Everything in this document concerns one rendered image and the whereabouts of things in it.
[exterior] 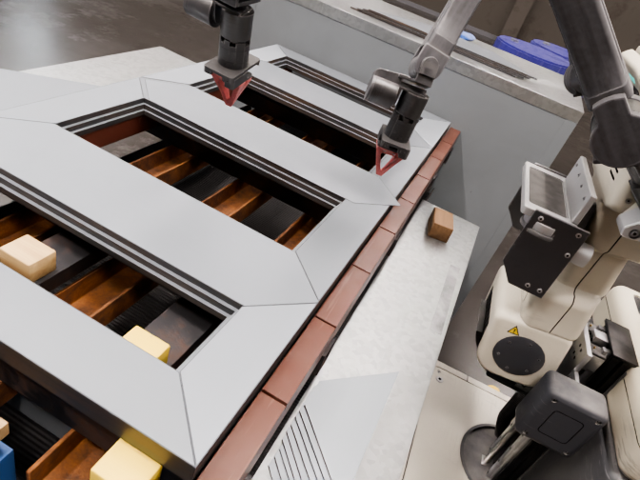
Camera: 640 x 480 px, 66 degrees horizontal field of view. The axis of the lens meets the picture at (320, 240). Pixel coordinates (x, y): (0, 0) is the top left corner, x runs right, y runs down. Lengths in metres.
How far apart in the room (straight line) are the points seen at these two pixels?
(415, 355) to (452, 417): 0.55
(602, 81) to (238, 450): 0.67
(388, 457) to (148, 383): 0.43
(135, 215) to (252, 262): 0.22
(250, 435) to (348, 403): 0.26
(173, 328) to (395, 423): 0.42
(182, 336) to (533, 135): 1.47
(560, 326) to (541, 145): 0.96
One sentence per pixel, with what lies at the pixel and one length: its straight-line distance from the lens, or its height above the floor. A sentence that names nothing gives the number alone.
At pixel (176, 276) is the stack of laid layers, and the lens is 0.81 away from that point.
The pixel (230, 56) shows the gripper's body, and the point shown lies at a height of 1.09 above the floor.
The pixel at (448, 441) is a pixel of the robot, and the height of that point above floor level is 0.28.
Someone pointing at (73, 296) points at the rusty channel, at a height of 0.70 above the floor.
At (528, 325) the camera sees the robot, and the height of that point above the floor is 0.80.
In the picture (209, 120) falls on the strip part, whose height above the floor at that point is 0.85.
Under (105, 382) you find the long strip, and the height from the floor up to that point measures 0.85.
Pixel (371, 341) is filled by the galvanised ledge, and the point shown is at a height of 0.68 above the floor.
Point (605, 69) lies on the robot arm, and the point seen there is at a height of 1.30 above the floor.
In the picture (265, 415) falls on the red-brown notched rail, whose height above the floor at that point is 0.83.
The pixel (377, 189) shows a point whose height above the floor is 0.85.
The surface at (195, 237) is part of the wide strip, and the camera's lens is 0.87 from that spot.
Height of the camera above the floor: 1.38
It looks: 34 degrees down
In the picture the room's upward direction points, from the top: 21 degrees clockwise
